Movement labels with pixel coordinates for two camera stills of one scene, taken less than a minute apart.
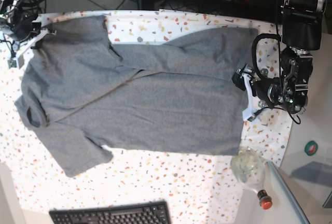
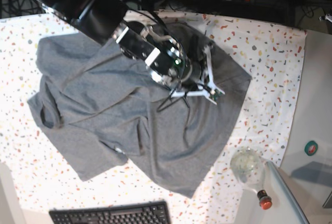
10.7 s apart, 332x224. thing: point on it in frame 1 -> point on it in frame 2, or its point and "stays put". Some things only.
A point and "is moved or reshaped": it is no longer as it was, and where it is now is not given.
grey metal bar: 298,211 stays put
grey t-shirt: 80,92 is moved or reshaped
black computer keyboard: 153,212 stays put
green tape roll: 310,148 stays put
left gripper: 24,26 -> 195,52
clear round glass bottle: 248,164 stays put
